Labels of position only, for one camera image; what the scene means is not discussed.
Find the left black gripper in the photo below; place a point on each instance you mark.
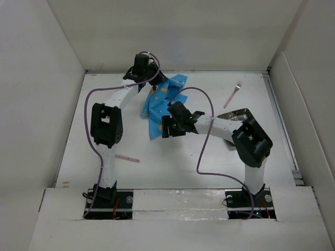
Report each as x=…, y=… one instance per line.
x=162, y=78

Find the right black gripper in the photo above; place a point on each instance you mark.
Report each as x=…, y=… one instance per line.
x=167, y=121

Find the blue space-print placemat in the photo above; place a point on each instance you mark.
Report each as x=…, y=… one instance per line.
x=156, y=104

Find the black floral square plate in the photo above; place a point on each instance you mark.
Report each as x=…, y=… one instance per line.
x=235, y=115

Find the pink-handled fork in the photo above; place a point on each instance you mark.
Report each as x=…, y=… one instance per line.
x=236, y=89

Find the pink-handled knife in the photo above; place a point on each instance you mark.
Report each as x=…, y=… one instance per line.
x=127, y=158

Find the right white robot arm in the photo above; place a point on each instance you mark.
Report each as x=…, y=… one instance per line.
x=253, y=145

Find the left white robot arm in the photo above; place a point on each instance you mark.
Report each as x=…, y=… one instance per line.
x=106, y=120

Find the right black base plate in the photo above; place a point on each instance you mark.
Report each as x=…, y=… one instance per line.
x=239, y=205

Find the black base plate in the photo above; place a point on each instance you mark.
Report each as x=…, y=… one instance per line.
x=101, y=209
x=239, y=205

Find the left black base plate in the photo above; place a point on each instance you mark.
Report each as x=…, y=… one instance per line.
x=101, y=209

